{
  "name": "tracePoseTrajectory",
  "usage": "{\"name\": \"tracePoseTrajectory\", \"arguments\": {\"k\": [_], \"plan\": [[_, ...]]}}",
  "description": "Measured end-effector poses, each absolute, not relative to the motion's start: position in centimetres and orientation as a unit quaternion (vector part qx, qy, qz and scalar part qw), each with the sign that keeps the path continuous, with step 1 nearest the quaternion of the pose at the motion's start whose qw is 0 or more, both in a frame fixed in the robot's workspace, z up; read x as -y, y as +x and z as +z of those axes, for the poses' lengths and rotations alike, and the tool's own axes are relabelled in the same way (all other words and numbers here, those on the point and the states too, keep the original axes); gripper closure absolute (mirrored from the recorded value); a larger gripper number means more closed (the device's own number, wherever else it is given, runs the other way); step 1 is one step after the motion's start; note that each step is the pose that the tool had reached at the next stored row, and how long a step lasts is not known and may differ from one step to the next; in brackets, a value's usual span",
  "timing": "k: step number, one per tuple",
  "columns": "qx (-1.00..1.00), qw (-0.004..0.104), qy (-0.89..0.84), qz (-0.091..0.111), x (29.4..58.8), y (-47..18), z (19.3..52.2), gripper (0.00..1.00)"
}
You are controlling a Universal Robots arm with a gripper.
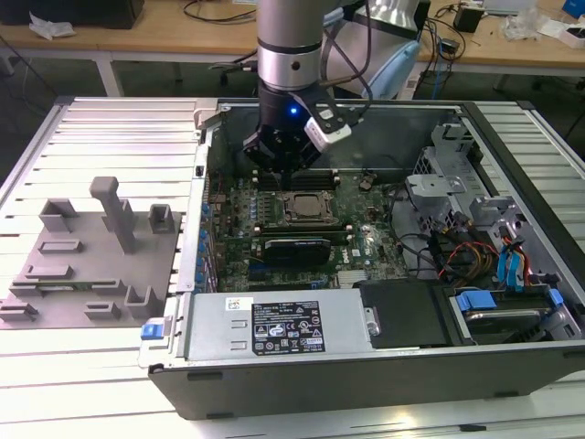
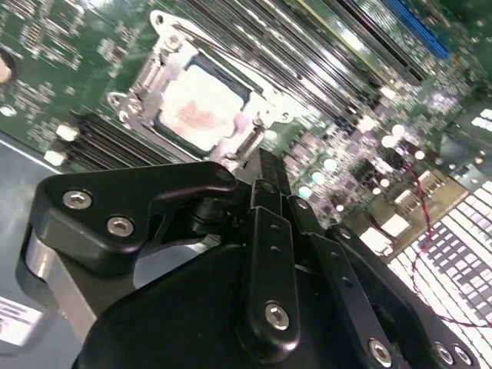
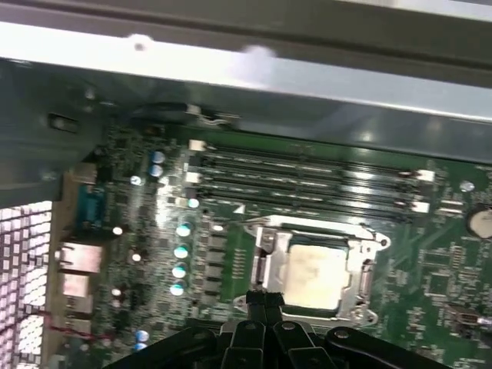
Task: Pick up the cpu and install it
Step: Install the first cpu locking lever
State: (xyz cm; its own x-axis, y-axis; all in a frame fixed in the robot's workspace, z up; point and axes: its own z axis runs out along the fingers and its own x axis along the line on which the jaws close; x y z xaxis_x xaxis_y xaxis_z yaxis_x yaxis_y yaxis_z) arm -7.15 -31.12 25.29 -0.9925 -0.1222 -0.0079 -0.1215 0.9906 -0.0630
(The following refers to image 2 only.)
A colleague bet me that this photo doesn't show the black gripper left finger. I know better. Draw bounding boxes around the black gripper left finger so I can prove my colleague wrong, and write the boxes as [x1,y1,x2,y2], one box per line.
[17,148,301,362]

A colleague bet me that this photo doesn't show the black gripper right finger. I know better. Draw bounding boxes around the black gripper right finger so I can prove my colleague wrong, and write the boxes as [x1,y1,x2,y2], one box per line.
[274,153,482,369]

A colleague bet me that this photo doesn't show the silver green CPU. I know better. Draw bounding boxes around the silver green CPU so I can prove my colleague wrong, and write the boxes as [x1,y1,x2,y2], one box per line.
[152,53,254,157]

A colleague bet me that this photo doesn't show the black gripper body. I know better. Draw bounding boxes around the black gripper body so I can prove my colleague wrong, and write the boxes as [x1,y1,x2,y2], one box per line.
[72,240,366,369]

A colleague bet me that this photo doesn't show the metal socket cover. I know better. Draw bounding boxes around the metal socket cover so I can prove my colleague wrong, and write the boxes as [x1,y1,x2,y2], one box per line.
[126,22,285,162]

